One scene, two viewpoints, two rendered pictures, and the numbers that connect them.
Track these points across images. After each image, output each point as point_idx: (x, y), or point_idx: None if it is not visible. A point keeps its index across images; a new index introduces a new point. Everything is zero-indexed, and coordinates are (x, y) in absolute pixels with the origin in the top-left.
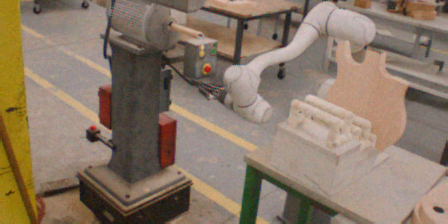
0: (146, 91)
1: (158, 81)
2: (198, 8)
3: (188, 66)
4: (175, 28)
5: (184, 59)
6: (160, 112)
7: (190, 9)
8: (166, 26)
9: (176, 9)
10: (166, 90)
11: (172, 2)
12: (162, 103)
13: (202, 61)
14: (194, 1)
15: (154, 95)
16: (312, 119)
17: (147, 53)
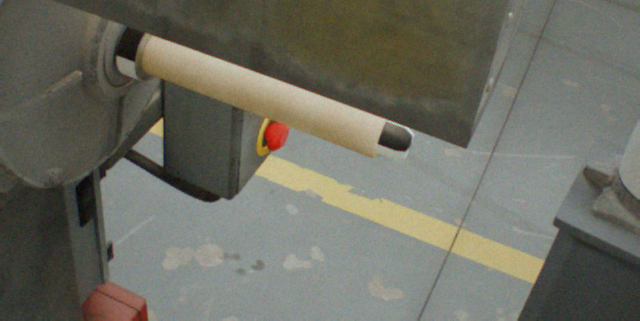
0: (22, 297)
1: (61, 229)
2: (510, 43)
3: (191, 145)
4: (175, 74)
5: (165, 114)
6: (82, 303)
7: (486, 95)
8: (107, 62)
9: (314, 87)
10: (90, 223)
11: (258, 16)
12: (83, 272)
13: (257, 115)
14: (516, 6)
15: (56, 285)
16: (617, 203)
17: (6, 203)
